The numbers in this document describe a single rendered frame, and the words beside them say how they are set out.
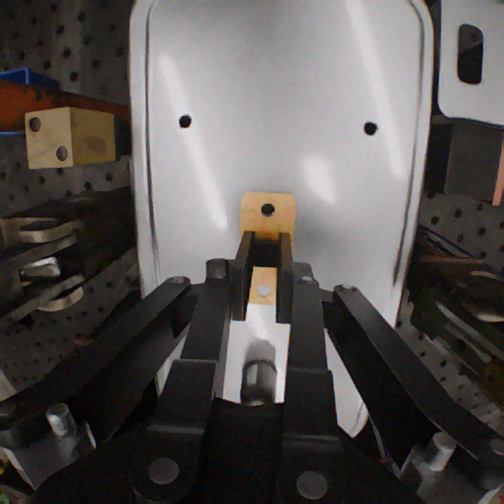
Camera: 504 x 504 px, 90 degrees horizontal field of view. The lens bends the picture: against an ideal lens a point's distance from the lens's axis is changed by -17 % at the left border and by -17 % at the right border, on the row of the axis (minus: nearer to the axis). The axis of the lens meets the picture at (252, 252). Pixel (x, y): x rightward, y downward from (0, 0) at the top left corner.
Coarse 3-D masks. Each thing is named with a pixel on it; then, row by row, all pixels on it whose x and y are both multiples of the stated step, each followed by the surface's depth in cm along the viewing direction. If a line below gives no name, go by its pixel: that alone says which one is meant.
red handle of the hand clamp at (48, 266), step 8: (48, 256) 17; (56, 256) 17; (32, 264) 17; (40, 264) 17; (48, 264) 17; (56, 264) 17; (24, 272) 16; (32, 272) 17; (40, 272) 17; (48, 272) 17; (56, 272) 17; (24, 280) 17; (32, 280) 17; (48, 280) 18
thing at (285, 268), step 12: (288, 240) 19; (288, 252) 17; (288, 264) 15; (288, 276) 14; (276, 288) 18; (288, 288) 15; (276, 300) 16; (288, 300) 15; (276, 312) 15; (288, 312) 15; (288, 324) 15
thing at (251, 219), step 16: (256, 192) 20; (240, 208) 21; (256, 208) 21; (288, 208) 21; (240, 224) 21; (256, 224) 21; (272, 224) 21; (288, 224) 21; (240, 240) 21; (256, 240) 21; (272, 240) 21; (256, 256) 21; (272, 256) 21; (256, 272) 22; (272, 272) 22; (256, 288) 22; (272, 288) 22; (256, 304) 23; (272, 304) 23
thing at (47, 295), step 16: (64, 240) 18; (0, 256) 14; (16, 256) 14; (32, 256) 15; (0, 272) 13; (16, 272) 15; (64, 272) 19; (80, 272) 19; (0, 288) 14; (16, 288) 15; (32, 288) 17; (48, 288) 17; (64, 288) 18; (0, 304) 14; (16, 304) 15; (32, 304) 15; (0, 320) 13; (16, 320) 14
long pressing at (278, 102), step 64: (192, 0) 17; (256, 0) 17; (320, 0) 17; (384, 0) 16; (128, 64) 19; (192, 64) 19; (256, 64) 19; (320, 64) 18; (384, 64) 18; (128, 128) 20; (192, 128) 20; (256, 128) 20; (320, 128) 20; (384, 128) 19; (192, 192) 22; (320, 192) 21; (384, 192) 21; (192, 256) 24; (320, 256) 23; (384, 256) 22; (256, 320) 25
